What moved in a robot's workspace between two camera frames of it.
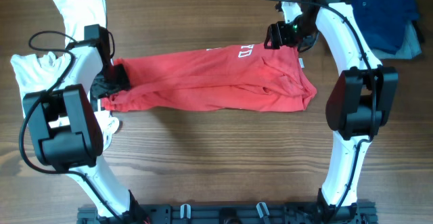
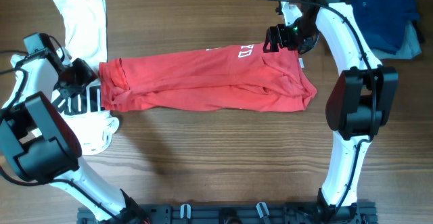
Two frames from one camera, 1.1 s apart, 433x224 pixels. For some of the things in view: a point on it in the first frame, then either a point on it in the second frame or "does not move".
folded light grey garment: (409, 47) does not move
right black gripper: (279, 37) does not move
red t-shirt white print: (240, 78) does not move
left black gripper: (122, 82) to (87, 76)
